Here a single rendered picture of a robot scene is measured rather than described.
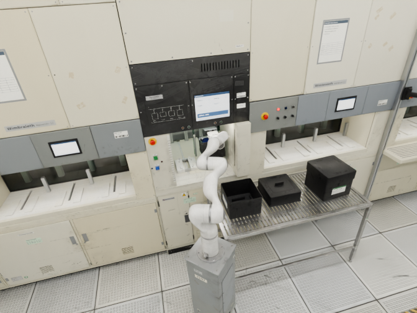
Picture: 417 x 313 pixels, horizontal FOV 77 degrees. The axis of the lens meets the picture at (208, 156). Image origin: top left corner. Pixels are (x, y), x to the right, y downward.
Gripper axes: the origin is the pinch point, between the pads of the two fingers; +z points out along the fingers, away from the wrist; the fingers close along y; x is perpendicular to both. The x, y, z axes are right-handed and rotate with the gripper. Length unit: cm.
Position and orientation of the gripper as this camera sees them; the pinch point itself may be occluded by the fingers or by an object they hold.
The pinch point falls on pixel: (210, 130)
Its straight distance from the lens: 253.6
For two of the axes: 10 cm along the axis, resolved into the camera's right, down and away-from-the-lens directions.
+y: 9.6, -1.8, 2.1
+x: -0.5, -8.6, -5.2
